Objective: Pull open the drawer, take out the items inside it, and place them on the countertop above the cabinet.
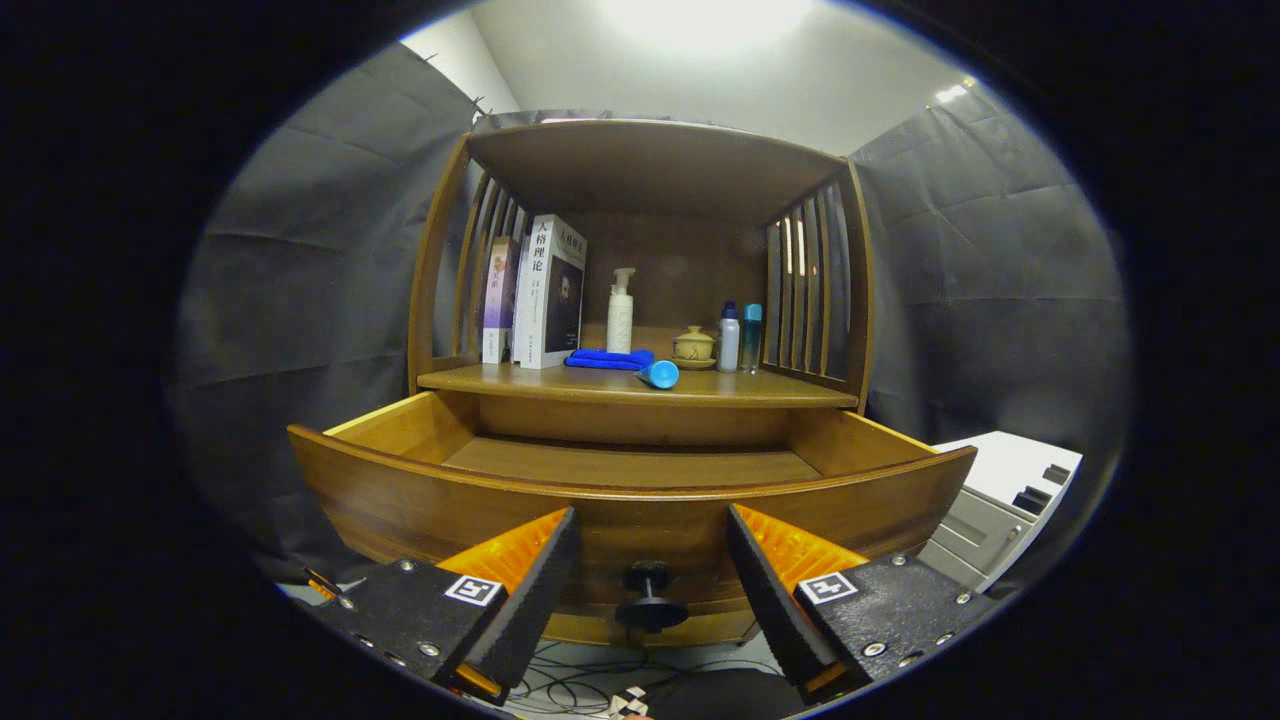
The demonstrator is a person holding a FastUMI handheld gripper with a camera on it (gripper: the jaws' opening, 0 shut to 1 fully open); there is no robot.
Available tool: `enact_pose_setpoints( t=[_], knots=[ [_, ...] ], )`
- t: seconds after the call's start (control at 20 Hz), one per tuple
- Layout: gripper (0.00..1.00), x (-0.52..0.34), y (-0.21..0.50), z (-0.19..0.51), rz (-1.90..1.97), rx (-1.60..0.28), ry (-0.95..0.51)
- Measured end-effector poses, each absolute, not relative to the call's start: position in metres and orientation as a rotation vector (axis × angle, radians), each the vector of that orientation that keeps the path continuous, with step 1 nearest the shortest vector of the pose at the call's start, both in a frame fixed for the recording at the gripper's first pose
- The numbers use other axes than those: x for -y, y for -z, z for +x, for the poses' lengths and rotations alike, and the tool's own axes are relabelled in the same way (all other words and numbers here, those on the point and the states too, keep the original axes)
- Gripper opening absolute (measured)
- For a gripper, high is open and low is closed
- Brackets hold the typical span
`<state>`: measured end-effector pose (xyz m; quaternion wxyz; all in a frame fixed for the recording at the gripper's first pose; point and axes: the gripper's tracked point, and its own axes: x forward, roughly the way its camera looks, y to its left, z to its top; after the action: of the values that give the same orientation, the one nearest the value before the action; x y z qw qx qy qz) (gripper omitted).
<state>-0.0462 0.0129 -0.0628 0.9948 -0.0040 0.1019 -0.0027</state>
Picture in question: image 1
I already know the white office cabinet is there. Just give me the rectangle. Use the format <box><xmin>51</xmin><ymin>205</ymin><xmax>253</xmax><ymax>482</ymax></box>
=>
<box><xmin>915</xmin><ymin>430</ymin><xmax>1084</xmax><ymax>593</ymax></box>

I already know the wooden countertop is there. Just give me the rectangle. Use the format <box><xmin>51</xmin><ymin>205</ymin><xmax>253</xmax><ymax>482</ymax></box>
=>
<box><xmin>417</xmin><ymin>325</ymin><xmax>861</xmax><ymax>409</ymax></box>

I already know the purple book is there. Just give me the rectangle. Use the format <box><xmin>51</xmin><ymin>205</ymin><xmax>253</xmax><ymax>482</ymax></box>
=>
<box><xmin>482</xmin><ymin>236</ymin><xmax>521</xmax><ymax>365</ymax></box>

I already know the wooden cabinet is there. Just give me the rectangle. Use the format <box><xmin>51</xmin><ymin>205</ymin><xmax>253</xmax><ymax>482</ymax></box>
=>
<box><xmin>407</xmin><ymin>119</ymin><xmax>876</xmax><ymax>416</ymax></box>

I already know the white pump bottle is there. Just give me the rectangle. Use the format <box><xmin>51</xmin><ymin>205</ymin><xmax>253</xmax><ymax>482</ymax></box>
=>
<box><xmin>606</xmin><ymin>267</ymin><xmax>637</xmax><ymax>355</ymax></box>

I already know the black backdrop cloth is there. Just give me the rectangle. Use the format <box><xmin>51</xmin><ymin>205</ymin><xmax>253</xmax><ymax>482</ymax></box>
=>
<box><xmin>170</xmin><ymin>42</ymin><xmax>1131</xmax><ymax>591</ymax></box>

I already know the wooden drawer with black knob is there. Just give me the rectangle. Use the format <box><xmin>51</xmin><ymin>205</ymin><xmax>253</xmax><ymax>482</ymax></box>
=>
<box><xmin>288</xmin><ymin>390</ymin><xmax>978</xmax><ymax>646</ymax></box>

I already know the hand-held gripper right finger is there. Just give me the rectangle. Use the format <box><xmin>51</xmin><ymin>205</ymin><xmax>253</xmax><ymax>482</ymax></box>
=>
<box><xmin>725</xmin><ymin>503</ymin><xmax>1001</xmax><ymax>707</ymax></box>

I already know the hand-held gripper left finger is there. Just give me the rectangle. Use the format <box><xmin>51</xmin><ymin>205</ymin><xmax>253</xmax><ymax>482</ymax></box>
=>
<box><xmin>305</xmin><ymin>505</ymin><xmax>581</xmax><ymax>706</ymax></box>

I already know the white book with portrait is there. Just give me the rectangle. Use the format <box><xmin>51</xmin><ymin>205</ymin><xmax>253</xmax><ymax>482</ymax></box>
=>
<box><xmin>512</xmin><ymin>214</ymin><xmax>588</xmax><ymax>371</ymax></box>

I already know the folded blue cloth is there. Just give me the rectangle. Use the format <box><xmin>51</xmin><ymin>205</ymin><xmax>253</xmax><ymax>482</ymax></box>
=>
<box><xmin>565</xmin><ymin>348</ymin><xmax>656</xmax><ymax>372</ymax></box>

